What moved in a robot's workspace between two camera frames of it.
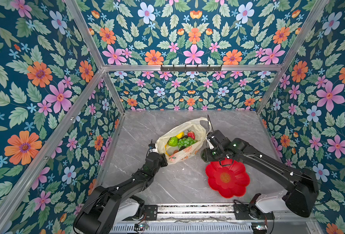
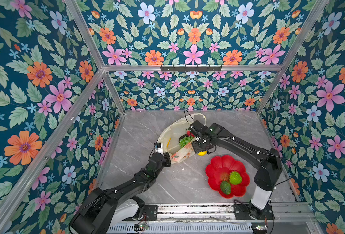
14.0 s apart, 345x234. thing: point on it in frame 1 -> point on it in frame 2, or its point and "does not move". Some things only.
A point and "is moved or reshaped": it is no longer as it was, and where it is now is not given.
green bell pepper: (173, 141) -> (235, 178)
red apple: (191, 134) does not move
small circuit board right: (259, 227) does not move
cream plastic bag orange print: (201, 126) is moved or reshaped
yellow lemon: (180, 135) is moved or reshaped
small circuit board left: (138, 226) does not move
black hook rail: (190, 68) does not move
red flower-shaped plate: (229, 178) does not move
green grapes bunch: (185, 142) does not move
